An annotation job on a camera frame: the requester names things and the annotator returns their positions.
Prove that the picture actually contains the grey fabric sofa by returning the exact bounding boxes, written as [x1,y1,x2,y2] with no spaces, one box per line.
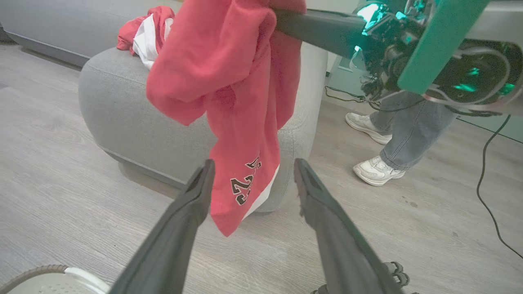
[0,0,329,213]

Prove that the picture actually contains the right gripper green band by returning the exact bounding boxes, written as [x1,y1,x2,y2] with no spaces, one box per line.
[275,0,491,99]

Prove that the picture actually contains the beige perforated laundry basket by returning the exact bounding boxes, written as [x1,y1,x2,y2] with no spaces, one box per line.
[0,265,111,294]

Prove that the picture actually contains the black floor cable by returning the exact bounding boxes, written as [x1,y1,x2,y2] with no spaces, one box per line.
[476,114,523,260]

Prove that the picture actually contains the person legs in blue jeans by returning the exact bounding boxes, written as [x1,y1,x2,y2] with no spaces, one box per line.
[370,91,459,171]

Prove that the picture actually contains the red and white shirt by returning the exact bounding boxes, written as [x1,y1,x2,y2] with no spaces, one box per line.
[116,5,175,70]

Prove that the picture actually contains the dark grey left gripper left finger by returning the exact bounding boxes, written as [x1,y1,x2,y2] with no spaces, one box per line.
[108,159,216,294]

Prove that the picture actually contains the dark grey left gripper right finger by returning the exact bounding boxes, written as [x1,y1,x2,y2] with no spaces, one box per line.
[293,158,405,294]

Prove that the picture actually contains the grey arm cable loop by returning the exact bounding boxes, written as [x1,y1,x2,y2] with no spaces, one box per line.
[423,46,513,107]

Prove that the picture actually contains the white sneaker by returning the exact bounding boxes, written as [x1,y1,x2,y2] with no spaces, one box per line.
[353,156,406,187]
[345,112,393,145]

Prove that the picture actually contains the red sports jersey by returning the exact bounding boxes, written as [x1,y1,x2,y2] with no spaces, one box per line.
[146,0,307,237]

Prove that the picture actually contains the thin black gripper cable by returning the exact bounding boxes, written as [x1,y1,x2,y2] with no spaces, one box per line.
[325,85,425,113]

